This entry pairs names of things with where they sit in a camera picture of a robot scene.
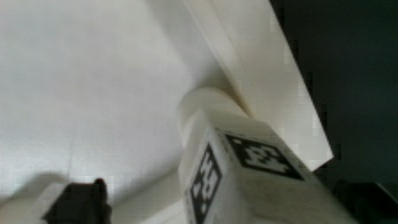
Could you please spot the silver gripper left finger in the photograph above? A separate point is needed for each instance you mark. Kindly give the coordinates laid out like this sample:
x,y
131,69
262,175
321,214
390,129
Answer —
x,y
81,206

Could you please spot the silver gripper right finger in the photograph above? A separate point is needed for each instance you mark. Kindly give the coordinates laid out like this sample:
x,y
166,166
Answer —
x,y
371,201

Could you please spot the white table leg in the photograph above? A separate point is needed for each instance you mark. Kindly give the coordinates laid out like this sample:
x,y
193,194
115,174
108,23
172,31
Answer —
x,y
250,185

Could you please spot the white square table top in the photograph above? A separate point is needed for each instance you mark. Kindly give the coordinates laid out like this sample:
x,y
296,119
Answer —
x,y
102,60

